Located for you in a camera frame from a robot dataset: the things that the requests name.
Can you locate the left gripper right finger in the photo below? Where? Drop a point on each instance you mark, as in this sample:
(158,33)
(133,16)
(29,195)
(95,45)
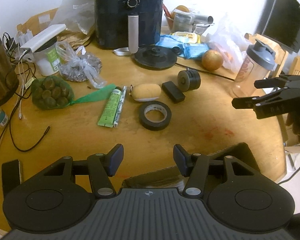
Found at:
(195,167)

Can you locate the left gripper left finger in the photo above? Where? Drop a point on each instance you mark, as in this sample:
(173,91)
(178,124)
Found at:
(101,167)

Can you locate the green tube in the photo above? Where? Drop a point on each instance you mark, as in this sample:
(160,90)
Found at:
(108,114)

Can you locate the black electrical tape roll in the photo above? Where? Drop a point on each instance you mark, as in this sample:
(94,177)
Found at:
(154,115)

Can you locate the marble pattern stick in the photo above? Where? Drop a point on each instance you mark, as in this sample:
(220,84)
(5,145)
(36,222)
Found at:
(120,106)

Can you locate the black rectangular block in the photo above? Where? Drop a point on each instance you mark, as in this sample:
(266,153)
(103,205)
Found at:
(173,92)

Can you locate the black caster wheel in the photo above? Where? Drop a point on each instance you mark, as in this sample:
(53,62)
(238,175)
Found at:
(188,80)

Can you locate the clear shaker bottle grey lid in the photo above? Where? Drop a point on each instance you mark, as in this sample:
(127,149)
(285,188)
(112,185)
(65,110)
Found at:
(259,61)

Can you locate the black monitor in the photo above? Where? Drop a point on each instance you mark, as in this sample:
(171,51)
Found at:
(280,22)

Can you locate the white plastic bag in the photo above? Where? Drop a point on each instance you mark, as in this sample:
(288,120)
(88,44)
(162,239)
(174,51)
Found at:
(231,46)

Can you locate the yellow onion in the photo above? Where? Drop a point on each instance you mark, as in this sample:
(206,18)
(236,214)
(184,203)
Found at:
(212,60)

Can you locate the green net bag of nuts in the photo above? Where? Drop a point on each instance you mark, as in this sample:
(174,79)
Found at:
(51,92)

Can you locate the black smartphone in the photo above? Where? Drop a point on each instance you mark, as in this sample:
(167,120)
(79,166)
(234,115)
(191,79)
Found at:
(10,176)

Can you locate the plastic bag of seeds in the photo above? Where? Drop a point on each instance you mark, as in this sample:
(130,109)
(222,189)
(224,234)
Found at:
(79,65)

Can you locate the foil roll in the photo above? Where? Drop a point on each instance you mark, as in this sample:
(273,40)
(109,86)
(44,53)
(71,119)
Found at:
(200,19)

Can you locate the black kettle base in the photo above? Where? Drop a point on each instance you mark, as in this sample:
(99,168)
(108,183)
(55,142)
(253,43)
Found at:
(155,57)

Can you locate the small black knob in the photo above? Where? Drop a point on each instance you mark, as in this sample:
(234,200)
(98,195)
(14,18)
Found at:
(177,50)

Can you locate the yellow wet wipes pack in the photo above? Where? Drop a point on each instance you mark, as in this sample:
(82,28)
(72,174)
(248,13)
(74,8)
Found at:
(187,37)

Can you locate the steel electric kettle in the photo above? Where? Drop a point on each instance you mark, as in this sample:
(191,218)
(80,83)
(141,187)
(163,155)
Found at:
(9,81)

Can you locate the blue wet wipes pack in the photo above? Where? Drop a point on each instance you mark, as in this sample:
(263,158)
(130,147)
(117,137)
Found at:
(169,41)

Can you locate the white power bank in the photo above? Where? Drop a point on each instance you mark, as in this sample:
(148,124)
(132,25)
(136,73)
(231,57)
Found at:
(44,36)

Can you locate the black air fryer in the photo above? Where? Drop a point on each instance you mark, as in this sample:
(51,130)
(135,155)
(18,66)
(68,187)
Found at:
(114,18)

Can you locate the clear plastic bag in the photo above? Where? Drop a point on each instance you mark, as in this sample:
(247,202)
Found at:
(77,15)

